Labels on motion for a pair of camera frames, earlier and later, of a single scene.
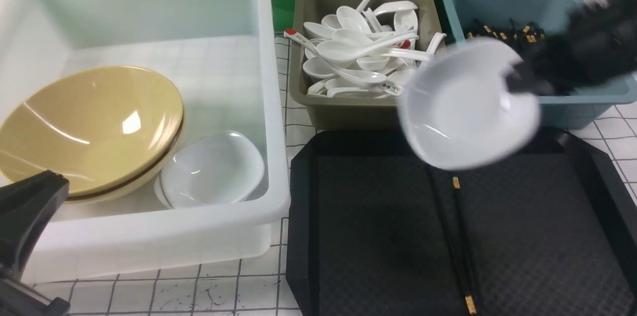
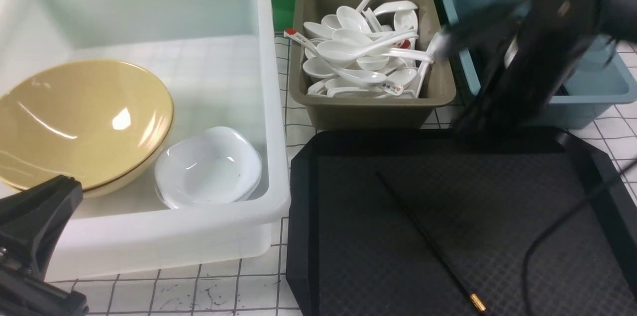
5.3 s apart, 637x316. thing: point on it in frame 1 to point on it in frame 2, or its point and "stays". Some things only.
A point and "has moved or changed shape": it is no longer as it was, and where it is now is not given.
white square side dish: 457,110 to 220,165
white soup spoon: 339,51 stays
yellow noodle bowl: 107,129 has moved or changed shape
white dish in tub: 211,168 stays
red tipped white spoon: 353,75 stays
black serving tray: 552,232 stays
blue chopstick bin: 527,18 stays
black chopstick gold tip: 457,188 to 476,299
